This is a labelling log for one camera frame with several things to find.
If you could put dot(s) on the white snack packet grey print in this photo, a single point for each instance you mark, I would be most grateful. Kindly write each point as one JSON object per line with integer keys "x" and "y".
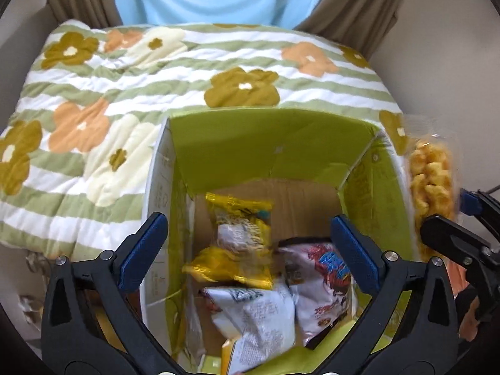
{"x": 258, "y": 320}

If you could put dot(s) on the green striped floral blanket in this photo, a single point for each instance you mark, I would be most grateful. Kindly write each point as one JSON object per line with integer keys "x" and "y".
{"x": 156, "y": 78}

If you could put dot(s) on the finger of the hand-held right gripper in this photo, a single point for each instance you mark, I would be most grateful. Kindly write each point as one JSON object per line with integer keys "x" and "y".
{"x": 445, "y": 234}
{"x": 468, "y": 203}

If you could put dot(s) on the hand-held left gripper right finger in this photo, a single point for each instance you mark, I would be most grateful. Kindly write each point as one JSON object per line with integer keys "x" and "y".
{"x": 353, "y": 250}

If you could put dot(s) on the orange floral cloth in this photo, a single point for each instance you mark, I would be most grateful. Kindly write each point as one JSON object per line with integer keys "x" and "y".
{"x": 461, "y": 304}

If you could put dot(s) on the small yellow packet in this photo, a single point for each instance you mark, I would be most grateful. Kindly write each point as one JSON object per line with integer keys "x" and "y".
{"x": 230, "y": 359}

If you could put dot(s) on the yellow snack packet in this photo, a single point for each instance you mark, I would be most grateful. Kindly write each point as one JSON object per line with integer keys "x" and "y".
{"x": 242, "y": 218}
{"x": 226, "y": 265}

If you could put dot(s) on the clear packet of orange puffs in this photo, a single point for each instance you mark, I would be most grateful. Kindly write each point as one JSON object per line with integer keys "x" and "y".
{"x": 429, "y": 179}

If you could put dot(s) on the white snack packet red print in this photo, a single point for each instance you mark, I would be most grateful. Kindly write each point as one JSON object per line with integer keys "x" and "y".
{"x": 320, "y": 281}

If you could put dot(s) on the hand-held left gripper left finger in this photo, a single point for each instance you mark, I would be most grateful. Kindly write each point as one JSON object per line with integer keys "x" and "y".
{"x": 146, "y": 246}

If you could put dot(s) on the cardboard box with green inside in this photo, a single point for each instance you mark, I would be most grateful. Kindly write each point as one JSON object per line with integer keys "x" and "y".
{"x": 254, "y": 144}

